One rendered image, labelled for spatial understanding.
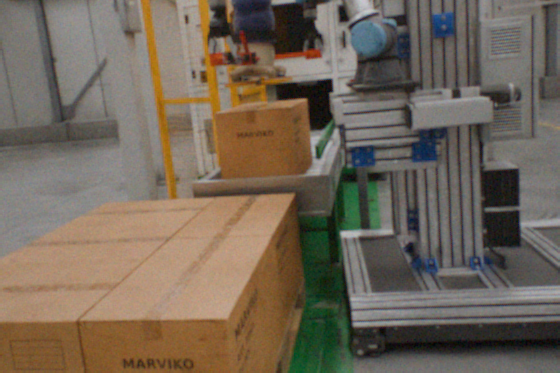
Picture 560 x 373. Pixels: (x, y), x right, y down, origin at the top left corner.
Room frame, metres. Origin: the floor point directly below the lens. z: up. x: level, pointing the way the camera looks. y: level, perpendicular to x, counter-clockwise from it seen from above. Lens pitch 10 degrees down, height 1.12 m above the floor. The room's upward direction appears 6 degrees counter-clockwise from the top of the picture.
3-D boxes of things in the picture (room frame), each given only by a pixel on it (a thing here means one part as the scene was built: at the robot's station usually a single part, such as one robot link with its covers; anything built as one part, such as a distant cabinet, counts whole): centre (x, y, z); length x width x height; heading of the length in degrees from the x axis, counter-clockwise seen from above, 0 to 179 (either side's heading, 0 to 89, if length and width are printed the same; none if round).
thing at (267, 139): (2.74, 0.02, 0.75); 0.60 x 0.40 x 0.40; 167
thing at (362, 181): (2.87, -0.52, 0.50); 0.07 x 0.07 x 1.00; 78
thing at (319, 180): (2.40, 0.09, 0.58); 0.70 x 0.03 x 0.06; 78
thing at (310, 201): (2.40, 0.09, 0.47); 0.70 x 0.03 x 0.15; 78
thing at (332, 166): (3.49, -0.47, 0.50); 2.31 x 0.05 x 0.19; 168
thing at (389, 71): (1.89, -0.45, 1.09); 0.15 x 0.15 x 0.10
